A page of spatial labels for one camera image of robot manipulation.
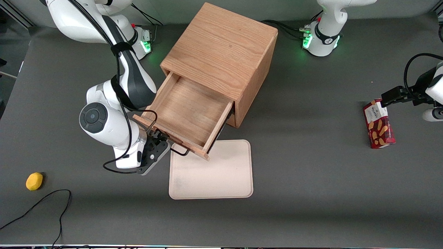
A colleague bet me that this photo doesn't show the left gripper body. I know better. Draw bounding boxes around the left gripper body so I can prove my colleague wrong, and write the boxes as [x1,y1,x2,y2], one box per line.
[413,62,443,106]

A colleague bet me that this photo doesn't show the oak wooden drawer cabinet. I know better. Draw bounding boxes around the oak wooden drawer cabinet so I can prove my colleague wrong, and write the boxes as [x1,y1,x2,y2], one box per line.
[160,2,279,129]

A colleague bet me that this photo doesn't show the red shortbread biscuit box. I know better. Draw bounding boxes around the red shortbread biscuit box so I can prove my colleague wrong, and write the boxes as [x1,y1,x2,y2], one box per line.
[363,99,396,149]

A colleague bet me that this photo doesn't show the cream rectangular plastic tray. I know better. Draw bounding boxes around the cream rectangular plastic tray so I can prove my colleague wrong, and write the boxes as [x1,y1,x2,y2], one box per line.
[169,139,254,200]

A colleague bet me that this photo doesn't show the yellow lemon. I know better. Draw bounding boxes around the yellow lemon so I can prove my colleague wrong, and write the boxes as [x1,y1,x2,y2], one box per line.
[26,172,44,191]

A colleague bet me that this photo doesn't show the black left wrist camera cable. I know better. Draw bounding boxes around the black left wrist camera cable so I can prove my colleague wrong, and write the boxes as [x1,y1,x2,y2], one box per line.
[403,53,443,99]

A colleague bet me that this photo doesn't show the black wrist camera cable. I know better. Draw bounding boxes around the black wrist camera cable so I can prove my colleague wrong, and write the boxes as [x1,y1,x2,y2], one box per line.
[403,53,443,99]
[69,0,158,174]

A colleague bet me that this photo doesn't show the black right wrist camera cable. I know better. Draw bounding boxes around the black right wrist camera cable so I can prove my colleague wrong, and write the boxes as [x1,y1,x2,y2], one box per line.
[69,0,158,174]

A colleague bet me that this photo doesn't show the thin black table cable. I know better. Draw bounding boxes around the thin black table cable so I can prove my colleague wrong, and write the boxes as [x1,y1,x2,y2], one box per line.
[0,189,72,247]

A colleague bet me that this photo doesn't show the black right arm base cables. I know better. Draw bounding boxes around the black right arm base cables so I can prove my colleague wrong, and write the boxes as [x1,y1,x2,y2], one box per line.
[132,3,164,42]

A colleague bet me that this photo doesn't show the black arm base cables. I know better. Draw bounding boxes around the black arm base cables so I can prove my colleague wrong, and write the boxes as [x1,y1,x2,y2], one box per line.
[260,19,307,39]
[132,3,164,42]

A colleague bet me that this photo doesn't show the black left arm base cables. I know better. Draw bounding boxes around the black left arm base cables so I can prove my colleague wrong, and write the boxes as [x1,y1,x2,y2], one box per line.
[260,19,307,39]

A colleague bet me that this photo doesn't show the aluminium frame profile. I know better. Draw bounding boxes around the aluminium frame profile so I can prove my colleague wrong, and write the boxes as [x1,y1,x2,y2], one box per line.
[0,0,36,29]

